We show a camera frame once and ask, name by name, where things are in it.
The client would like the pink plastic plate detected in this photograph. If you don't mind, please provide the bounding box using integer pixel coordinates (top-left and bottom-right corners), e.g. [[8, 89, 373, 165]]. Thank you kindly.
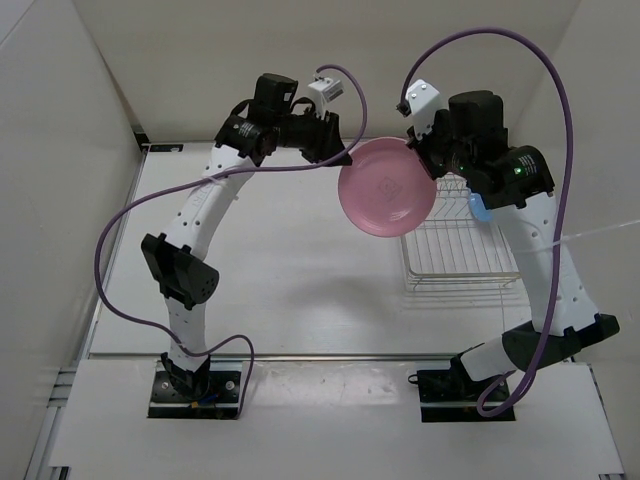
[[337, 137, 437, 238]]

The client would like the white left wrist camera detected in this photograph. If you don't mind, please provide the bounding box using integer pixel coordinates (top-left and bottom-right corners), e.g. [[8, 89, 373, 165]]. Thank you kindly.
[[308, 73, 344, 119]]

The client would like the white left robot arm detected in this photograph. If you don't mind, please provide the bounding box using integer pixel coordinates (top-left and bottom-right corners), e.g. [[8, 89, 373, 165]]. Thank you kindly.
[[141, 73, 350, 401]]

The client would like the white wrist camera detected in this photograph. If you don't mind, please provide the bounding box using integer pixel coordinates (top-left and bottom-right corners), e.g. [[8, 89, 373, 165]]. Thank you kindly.
[[308, 73, 344, 119], [396, 79, 443, 140]]

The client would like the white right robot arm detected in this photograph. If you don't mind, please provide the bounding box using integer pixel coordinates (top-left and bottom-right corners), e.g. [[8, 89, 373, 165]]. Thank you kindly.
[[405, 82, 620, 400]]

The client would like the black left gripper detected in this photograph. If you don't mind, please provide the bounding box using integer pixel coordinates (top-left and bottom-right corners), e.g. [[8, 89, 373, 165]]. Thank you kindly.
[[273, 104, 353, 168]]

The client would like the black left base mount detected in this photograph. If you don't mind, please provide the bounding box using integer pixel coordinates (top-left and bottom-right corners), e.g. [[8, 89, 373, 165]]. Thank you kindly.
[[147, 362, 243, 420]]

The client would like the metal wire dish rack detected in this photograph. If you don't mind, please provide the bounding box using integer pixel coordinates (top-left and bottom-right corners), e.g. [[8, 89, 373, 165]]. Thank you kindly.
[[400, 174, 520, 294]]

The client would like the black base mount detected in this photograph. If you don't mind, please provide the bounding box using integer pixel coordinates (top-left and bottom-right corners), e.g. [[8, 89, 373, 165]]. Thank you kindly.
[[407, 370, 516, 423], [147, 362, 243, 420]]

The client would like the blue plastic plate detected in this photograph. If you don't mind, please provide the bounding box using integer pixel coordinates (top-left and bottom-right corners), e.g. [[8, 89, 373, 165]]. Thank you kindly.
[[469, 192, 493, 223]]

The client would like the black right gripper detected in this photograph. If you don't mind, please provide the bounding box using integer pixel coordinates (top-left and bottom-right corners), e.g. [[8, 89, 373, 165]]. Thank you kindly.
[[406, 110, 474, 181]]

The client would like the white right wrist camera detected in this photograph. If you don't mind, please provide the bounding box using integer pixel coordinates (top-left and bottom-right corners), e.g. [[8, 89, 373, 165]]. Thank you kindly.
[[396, 79, 443, 140]]

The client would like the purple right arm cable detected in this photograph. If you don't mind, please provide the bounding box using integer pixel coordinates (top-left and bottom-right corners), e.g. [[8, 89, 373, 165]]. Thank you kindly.
[[401, 29, 573, 417]]

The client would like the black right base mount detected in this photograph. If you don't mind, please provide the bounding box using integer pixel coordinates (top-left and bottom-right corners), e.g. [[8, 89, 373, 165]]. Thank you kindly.
[[407, 370, 516, 423]]

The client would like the white zip tie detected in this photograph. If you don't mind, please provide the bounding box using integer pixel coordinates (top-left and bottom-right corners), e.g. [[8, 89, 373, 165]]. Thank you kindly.
[[553, 219, 640, 245]]

